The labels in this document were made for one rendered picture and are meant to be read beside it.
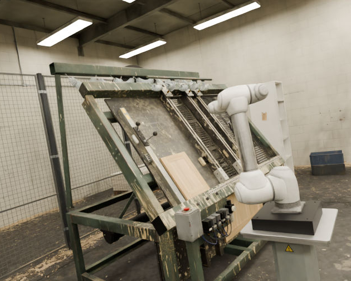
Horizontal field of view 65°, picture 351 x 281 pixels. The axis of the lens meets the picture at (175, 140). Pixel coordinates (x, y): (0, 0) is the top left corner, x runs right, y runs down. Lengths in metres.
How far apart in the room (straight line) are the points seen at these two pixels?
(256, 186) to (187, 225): 0.48
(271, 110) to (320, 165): 1.49
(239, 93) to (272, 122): 4.27
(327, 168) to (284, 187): 4.54
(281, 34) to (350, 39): 1.45
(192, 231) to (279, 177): 0.63
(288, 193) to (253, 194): 0.22
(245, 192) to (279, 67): 5.91
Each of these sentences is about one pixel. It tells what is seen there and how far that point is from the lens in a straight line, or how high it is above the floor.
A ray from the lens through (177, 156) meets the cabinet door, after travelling 2.38.
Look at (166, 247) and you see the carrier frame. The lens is 1.97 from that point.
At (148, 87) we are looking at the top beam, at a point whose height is 1.88.
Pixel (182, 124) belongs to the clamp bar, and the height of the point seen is 1.48.
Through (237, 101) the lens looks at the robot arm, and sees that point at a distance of 1.78.
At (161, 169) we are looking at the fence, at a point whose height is 1.15.
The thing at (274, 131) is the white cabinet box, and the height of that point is 1.03.
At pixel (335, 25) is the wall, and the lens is 7.38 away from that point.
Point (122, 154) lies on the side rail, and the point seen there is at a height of 1.33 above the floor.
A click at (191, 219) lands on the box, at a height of 0.89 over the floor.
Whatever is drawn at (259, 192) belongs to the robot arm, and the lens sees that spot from 1.78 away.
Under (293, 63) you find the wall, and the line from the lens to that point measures 7.40.
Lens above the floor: 1.47
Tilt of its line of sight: 3 degrees down
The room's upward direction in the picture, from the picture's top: 9 degrees counter-clockwise
